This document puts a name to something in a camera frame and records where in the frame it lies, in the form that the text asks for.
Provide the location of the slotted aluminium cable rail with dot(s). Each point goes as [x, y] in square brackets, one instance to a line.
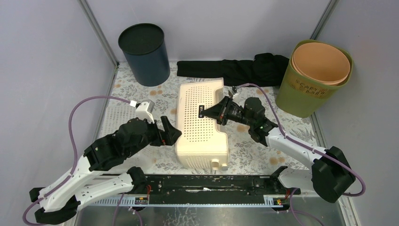
[203, 200]

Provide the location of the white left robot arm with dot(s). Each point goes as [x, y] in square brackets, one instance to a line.
[72, 192]

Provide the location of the white perforated basket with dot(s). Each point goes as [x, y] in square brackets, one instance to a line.
[116, 115]

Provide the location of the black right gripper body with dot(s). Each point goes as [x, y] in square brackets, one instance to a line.
[233, 113]

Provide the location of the black cloth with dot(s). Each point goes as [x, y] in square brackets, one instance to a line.
[265, 70]

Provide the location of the floral patterned table mat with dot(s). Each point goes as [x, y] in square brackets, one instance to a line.
[246, 157]

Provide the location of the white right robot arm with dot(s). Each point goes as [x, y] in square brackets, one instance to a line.
[327, 170]

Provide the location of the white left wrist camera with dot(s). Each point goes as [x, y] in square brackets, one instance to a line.
[143, 110]

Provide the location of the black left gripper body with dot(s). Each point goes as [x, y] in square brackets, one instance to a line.
[161, 133]

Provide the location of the dark blue cylindrical bin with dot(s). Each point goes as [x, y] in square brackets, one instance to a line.
[144, 48]

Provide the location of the cream perforated plastic basket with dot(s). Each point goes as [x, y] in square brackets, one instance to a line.
[203, 143]

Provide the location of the orange inner bucket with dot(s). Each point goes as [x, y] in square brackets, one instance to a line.
[321, 62]

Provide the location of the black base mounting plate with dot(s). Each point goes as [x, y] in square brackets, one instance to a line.
[215, 184]

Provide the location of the green ribbed waste bin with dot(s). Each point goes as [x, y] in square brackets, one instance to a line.
[301, 96]

